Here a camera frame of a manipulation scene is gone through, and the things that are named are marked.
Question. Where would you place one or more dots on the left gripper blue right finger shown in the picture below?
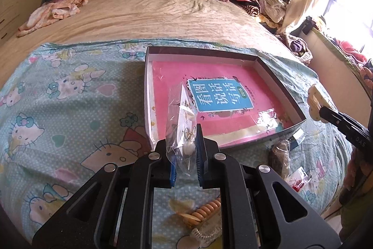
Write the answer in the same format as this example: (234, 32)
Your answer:
(215, 169)

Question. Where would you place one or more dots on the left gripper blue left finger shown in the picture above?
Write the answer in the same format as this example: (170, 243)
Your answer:
(126, 213)

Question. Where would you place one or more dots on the bagged pearl earrings card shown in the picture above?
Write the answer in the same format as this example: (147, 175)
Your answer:
(181, 129)

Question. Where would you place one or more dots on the cream hair claw clip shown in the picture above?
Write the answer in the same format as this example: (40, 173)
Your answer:
(317, 98)

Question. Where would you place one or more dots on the wooden bead hair clip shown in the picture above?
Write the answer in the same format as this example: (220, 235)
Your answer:
(201, 214)

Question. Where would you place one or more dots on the dark jewelry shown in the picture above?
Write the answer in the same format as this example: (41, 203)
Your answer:
(279, 158)

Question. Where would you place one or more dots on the red cherry earrings bag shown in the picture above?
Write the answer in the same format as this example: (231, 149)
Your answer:
(298, 179)

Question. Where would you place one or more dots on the small blue box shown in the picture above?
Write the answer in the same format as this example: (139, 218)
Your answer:
(297, 138)

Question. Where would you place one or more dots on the pink book in tray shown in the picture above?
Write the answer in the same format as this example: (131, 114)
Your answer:
(234, 103)

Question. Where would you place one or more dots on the dark cardboard box tray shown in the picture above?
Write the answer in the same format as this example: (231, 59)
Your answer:
(178, 54)

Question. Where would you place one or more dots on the green window ledge cloth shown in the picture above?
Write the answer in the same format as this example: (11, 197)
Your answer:
(355, 61)

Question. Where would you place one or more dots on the clothes heap by window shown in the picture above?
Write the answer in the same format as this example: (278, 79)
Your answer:
(297, 46)

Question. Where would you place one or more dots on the Hello Kitty blue sheet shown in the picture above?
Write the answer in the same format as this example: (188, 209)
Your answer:
(46, 137)

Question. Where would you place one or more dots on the beige bed cover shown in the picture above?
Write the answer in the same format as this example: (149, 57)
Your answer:
(102, 20)

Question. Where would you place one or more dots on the pink patterned garment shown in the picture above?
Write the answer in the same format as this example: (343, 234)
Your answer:
(50, 13)

